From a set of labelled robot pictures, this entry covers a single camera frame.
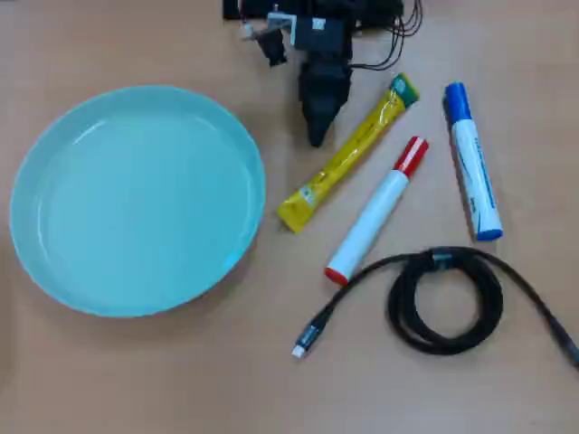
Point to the blue and white marker pen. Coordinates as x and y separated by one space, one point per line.
475 167

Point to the red and white marker pen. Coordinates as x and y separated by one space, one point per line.
375 212

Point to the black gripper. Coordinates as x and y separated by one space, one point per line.
325 45

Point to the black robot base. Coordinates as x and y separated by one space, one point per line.
253 8

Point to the light blue round plate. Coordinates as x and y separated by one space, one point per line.
135 203

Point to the yellow stick sachet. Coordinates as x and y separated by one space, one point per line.
357 144

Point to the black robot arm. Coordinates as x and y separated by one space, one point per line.
330 9

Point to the wrist camera board with bracket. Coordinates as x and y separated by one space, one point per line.
276 31

